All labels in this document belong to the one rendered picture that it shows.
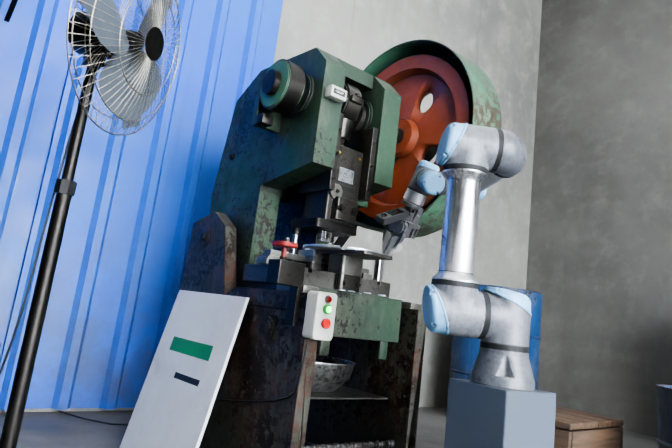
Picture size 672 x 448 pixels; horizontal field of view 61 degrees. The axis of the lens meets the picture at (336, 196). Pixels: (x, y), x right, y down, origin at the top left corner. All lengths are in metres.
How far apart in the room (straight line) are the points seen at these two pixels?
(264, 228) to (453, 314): 0.97
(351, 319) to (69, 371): 1.44
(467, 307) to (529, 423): 0.29
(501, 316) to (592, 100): 4.22
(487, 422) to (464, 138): 0.67
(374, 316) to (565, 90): 4.08
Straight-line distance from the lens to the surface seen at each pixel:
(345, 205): 2.04
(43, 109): 2.89
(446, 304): 1.42
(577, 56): 5.80
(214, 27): 3.35
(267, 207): 2.18
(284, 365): 1.78
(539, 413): 1.50
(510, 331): 1.47
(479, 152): 1.49
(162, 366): 2.28
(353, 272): 1.97
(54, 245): 1.80
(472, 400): 1.47
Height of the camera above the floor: 0.57
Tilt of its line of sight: 12 degrees up
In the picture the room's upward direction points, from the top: 7 degrees clockwise
